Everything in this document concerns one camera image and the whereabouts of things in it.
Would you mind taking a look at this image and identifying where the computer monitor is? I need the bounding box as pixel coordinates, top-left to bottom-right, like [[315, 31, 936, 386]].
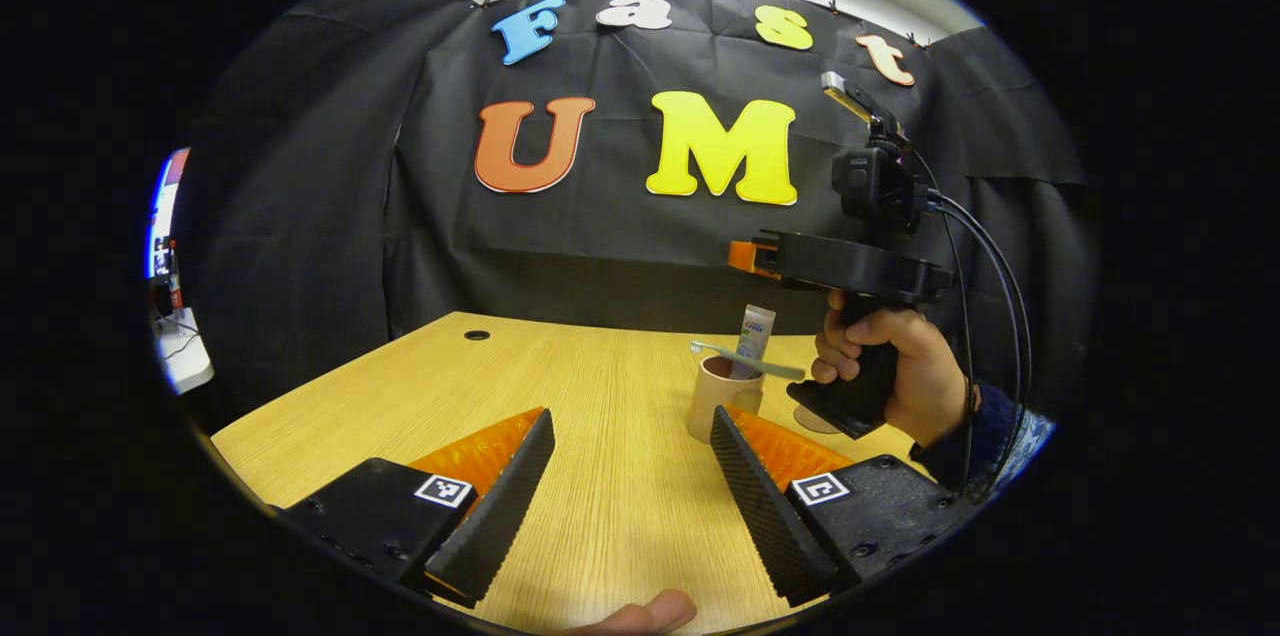
[[148, 148, 191, 282]]

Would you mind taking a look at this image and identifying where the green toothbrush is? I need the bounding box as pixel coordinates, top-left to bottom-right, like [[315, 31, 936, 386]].
[[689, 340, 807, 382]]

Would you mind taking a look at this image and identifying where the beige cup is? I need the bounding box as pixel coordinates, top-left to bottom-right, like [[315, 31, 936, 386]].
[[687, 354, 766, 445]]

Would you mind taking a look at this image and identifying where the black cable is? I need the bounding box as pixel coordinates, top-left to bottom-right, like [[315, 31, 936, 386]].
[[925, 194, 1034, 497], [905, 146, 976, 497]]

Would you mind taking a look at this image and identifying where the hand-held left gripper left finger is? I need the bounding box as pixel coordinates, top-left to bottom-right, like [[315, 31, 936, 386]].
[[283, 407, 556, 609]]

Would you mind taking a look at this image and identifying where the wooden desktop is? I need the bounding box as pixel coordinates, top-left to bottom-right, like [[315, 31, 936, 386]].
[[210, 311, 961, 636]]

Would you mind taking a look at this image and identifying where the white toothpaste tube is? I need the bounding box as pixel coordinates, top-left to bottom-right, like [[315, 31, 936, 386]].
[[729, 305, 777, 381]]

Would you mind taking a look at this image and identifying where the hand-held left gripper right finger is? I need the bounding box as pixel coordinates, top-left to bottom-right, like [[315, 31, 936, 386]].
[[710, 405, 976, 609]]

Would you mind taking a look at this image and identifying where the black backdrop cloth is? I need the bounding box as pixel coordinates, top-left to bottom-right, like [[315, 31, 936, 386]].
[[175, 0, 1091, 417]]

